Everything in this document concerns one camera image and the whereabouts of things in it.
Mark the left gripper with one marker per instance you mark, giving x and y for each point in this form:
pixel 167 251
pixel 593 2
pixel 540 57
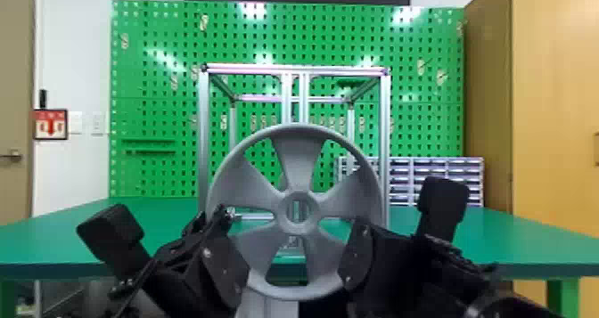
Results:
pixel 180 275

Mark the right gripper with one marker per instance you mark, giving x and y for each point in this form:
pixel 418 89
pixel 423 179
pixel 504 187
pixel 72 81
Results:
pixel 412 273

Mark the grey wheel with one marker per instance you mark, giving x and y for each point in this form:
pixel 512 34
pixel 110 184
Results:
pixel 297 154

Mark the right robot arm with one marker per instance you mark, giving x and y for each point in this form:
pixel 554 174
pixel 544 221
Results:
pixel 510 310

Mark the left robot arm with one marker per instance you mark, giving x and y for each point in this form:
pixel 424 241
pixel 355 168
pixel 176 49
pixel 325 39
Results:
pixel 128 303

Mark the white drawer cabinet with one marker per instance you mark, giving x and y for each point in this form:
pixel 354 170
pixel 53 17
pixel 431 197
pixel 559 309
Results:
pixel 461 177

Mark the yellow cupboard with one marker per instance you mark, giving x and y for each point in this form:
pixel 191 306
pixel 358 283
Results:
pixel 552 123

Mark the beige door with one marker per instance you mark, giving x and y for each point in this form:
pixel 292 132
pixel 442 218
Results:
pixel 14 76

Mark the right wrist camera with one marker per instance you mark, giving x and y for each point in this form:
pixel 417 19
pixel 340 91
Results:
pixel 442 200

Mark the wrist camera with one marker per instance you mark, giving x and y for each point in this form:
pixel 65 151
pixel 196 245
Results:
pixel 442 200
pixel 112 235

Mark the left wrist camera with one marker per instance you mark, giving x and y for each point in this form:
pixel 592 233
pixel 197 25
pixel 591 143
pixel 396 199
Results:
pixel 112 235

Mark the silver frame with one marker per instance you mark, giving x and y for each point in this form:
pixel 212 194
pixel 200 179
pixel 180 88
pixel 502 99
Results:
pixel 203 137

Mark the white switch plate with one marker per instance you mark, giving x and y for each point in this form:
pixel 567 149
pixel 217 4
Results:
pixel 75 122
pixel 98 123

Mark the red wall sign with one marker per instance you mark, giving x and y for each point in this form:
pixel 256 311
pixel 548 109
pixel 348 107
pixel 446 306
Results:
pixel 50 124

